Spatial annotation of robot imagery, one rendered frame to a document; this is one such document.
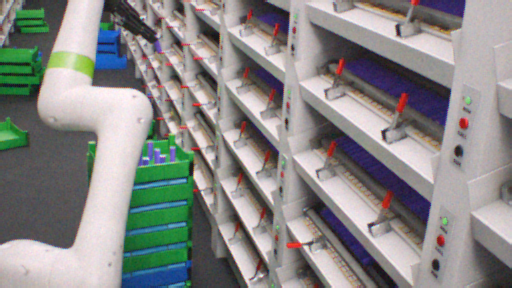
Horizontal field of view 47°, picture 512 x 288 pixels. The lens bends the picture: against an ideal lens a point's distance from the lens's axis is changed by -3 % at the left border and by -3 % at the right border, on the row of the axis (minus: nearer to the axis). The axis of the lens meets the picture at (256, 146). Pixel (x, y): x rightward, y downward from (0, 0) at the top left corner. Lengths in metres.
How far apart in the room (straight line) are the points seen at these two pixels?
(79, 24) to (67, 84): 0.16
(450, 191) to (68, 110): 0.91
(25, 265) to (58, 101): 0.39
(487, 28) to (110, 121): 0.88
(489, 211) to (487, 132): 0.12
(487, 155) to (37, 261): 0.93
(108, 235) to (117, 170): 0.15
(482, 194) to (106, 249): 0.80
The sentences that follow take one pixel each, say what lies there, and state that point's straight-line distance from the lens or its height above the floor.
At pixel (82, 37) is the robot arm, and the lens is 1.55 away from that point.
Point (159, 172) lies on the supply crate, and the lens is 1.94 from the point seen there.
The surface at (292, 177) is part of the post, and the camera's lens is 1.57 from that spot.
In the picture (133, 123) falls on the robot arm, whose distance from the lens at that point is 1.42.
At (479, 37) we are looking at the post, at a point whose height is 1.15.
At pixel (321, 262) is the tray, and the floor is 0.53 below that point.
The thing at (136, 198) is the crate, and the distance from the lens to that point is 1.96.
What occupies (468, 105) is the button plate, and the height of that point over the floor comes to 1.06.
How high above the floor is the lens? 1.28
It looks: 21 degrees down
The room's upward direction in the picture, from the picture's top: 4 degrees clockwise
